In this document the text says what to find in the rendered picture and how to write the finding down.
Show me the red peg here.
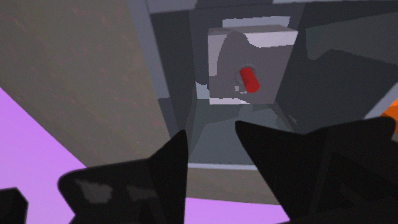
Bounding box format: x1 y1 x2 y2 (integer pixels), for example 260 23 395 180
240 67 259 93

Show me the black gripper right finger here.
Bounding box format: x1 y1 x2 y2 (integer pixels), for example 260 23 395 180
235 116 396 220

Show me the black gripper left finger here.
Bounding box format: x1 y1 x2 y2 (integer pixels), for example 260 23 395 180
57 129 188 224

